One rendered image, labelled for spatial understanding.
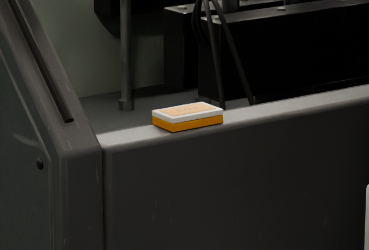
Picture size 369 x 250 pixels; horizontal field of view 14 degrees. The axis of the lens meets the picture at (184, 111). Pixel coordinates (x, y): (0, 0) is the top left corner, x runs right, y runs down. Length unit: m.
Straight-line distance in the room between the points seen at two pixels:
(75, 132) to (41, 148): 0.03
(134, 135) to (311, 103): 0.18
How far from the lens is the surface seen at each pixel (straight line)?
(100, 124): 1.62
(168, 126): 1.16
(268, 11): 1.48
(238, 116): 1.20
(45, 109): 1.12
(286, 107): 1.23
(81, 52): 1.73
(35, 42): 1.15
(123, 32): 1.65
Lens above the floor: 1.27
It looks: 15 degrees down
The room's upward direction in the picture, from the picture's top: straight up
